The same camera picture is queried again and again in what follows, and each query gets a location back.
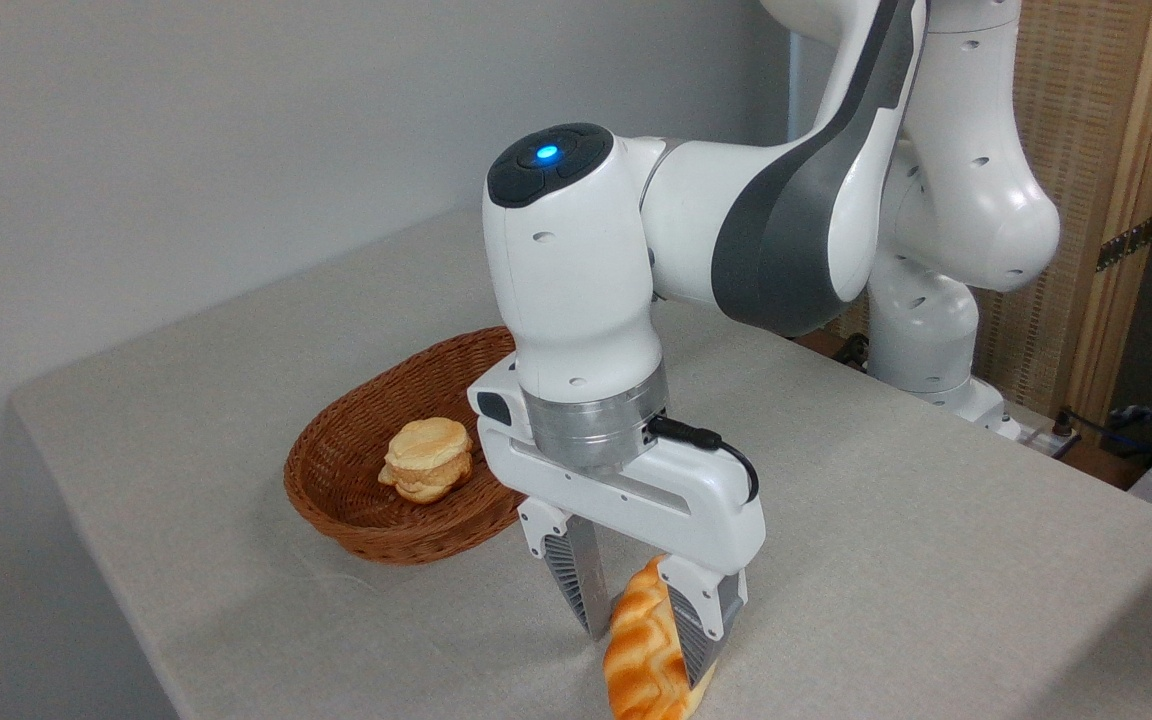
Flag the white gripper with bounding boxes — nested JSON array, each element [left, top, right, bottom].
[[467, 358, 767, 689]]

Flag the braided golden bread loaf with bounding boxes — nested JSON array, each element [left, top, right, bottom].
[[603, 555, 717, 720]]

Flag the round cream puff bread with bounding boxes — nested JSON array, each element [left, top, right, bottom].
[[378, 417, 474, 504]]

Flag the brown wicker basket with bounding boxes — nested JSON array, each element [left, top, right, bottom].
[[283, 326, 529, 566]]

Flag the grey tablecloth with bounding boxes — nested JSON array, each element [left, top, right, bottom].
[[11, 210, 1152, 720]]

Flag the metal screen hinge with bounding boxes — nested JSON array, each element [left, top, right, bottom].
[[1096, 215, 1152, 273]]

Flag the wooden rattan folding screen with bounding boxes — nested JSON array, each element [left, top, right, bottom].
[[824, 0, 1152, 431]]

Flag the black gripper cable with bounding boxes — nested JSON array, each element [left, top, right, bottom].
[[644, 416, 760, 504]]

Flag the light blue wall pipe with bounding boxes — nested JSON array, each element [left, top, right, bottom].
[[786, 30, 805, 141]]

